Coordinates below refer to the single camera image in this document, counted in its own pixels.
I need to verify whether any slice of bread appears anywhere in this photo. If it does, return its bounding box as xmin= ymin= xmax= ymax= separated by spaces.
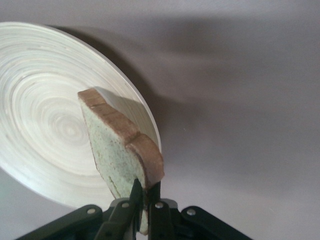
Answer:
xmin=77 ymin=87 xmax=166 ymax=237

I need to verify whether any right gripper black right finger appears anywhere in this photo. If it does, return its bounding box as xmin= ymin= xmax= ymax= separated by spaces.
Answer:
xmin=147 ymin=181 xmax=251 ymax=240

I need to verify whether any round wooden plate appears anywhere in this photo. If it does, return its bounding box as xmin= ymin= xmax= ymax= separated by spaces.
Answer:
xmin=0 ymin=21 xmax=162 ymax=210

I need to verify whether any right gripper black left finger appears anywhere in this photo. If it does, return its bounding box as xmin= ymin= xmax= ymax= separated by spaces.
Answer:
xmin=14 ymin=178 xmax=144 ymax=240

